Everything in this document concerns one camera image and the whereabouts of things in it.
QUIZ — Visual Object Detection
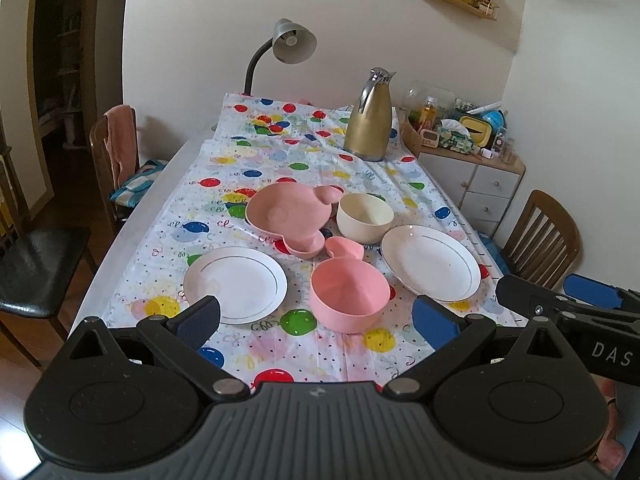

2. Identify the blue globe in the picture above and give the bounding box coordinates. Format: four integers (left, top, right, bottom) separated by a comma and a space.
482, 110, 506, 133

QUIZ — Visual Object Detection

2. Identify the wooden chair right side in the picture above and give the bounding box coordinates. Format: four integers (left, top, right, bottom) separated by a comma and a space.
500, 190, 582, 289

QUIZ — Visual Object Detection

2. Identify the pink towel on chair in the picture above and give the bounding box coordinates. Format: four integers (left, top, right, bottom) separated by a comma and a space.
104, 104, 138, 188

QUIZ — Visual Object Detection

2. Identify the person's right hand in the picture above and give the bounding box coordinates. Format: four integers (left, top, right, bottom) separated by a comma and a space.
592, 375, 639, 478

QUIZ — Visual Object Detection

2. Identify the grey desk lamp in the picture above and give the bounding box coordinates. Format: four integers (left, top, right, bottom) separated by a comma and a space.
243, 18, 318, 96

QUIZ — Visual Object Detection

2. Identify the green patterned tissue box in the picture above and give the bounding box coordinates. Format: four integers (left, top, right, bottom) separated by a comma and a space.
437, 119, 475, 154

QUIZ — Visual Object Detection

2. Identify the pink pig-shaped plate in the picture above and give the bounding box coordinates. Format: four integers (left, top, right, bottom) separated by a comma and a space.
245, 182, 344, 259

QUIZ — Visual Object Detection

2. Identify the small pink heart bowl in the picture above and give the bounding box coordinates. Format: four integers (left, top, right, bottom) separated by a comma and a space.
324, 236, 364, 260

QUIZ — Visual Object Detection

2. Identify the wooden chair with towel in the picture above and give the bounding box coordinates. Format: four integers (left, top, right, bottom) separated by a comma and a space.
89, 115, 147, 236

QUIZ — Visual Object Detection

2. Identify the gold thermos jug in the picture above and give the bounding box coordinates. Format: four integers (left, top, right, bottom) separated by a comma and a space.
344, 67, 395, 162

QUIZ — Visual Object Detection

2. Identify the white drawer cabinet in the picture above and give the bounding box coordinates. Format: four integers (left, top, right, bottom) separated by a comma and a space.
418, 148, 526, 237

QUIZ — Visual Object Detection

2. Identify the white plate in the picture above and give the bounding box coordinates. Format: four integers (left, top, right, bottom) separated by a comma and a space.
381, 226, 480, 302
183, 247, 288, 325

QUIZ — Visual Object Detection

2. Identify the small digital timer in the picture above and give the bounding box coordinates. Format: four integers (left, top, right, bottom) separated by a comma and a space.
419, 129, 439, 148

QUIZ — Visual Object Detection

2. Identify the blue checkered seat cushion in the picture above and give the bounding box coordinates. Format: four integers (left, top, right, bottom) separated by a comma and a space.
110, 159, 168, 208

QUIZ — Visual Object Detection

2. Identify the pink round bowl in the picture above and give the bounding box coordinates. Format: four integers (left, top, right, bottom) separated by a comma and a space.
309, 257, 390, 334

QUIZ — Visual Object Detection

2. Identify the orange juice bottle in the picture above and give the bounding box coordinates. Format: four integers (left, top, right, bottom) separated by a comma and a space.
418, 96, 438, 131

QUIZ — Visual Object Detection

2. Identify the cream bowl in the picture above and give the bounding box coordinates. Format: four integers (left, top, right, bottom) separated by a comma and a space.
336, 193, 395, 245

